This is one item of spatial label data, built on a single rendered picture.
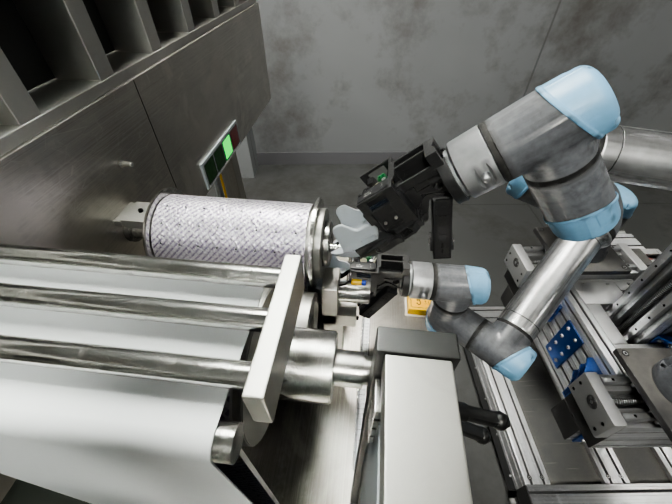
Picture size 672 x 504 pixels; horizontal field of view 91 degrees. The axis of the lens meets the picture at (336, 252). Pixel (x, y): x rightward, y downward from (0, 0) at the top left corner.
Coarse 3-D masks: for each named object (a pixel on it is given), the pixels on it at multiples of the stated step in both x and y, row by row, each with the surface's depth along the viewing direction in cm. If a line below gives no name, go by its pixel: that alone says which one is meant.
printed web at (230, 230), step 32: (160, 224) 50; (192, 224) 50; (224, 224) 49; (256, 224) 49; (288, 224) 49; (160, 256) 51; (192, 256) 51; (224, 256) 50; (256, 256) 49; (224, 416) 23; (256, 480) 33
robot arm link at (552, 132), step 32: (544, 96) 32; (576, 96) 31; (608, 96) 30; (480, 128) 36; (512, 128) 34; (544, 128) 33; (576, 128) 32; (608, 128) 32; (512, 160) 35; (544, 160) 34; (576, 160) 34
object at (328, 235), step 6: (330, 222) 52; (324, 228) 51; (330, 228) 51; (324, 234) 51; (330, 234) 52; (324, 240) 50; (330, 240) 53; (324, 246) 50; (324, 252) 51; (330, 252) 55; (324, 258) 51; (330, 258) 55; (324, 264) 52
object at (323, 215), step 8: (312, 208) 52; (320, 208) 52; (320, 216) 50; (328, 216) 56; (320, 224) 49; (320, 232) 49; (320, 240) 48; (320, 248) 49; (320, 256) 50; (320, 264) 50; (320, 272) 51
